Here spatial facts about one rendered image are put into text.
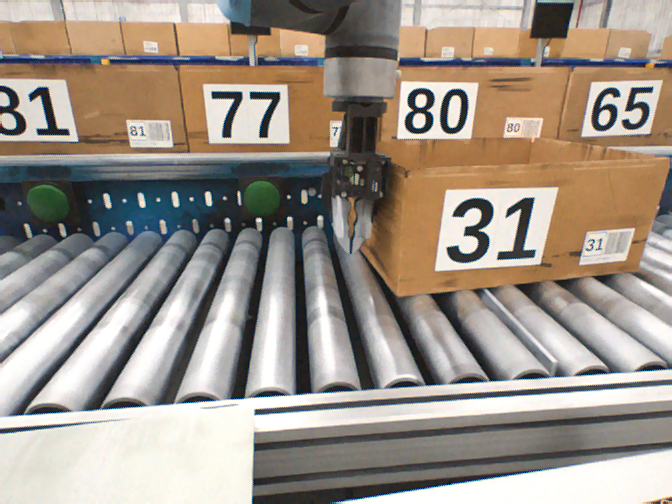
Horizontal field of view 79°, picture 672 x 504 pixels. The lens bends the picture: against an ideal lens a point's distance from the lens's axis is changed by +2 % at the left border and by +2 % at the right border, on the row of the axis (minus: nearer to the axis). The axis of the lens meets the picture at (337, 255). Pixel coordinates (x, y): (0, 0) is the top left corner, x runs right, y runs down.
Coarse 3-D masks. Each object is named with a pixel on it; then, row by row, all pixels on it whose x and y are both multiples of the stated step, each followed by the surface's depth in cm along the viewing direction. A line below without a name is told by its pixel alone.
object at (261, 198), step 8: (256, 184) 78; (264, 184) 78; (248, 192) 78; (256, 192) 78; (264, 192) 78; (272, 192) 79; (248, 200) 79; (256, 200) 79; (264, 200) 79; (272, 200) 79; (248, 208) 80; (256, 208) 79; (264, 208) 80; (272, 208) 80
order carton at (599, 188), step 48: (384, 144) 75; (432, 144) 78; (480, 144) 80; (528, 144) 82; (576, 144) 72; (432, 192) 50; (576, 192) 54; (624, 192) 56; (384, 240) 57; (432, 240) 52; (576, 240) 57; (432, 288) 55
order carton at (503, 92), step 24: (408, 72) 80; (432, 72) 81; (456, 72) 81; (480, 72) 82; (504, 72) 82; (528, 72) 83; (552, 72) 83; (480, 96) 83; (504, 96) 84; (528, 96) 85; (552, 96) 85; (384, 120) 83; (480, 120) 85; (504, 120) 86; (552, 120) 87
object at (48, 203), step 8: (32, 192) 74; (40, 192) 74; (48, 192) 74; (56, 192) 75; (32, 200) 75; (40, 200) 75; (48, 200) 75; (56, 200) 75; (64, 200) 76; (32, 208) 75; (40, 208) 75; (48, 208) 75; (56, 208) 76; (64, 208) 76; (40, 216) 76; (48, 216) 76; (56, 216) 76; (64, 216) 77
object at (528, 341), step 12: (480, 288) 58; (492, 300) 54; (504, 312) 51; (516, 324) 49; (516, 336) 49; (528, 336) 46; (528, 348) 46; (540, 348) 44; (540, 360) 44; (552, 360) 42; (552, 372) 42
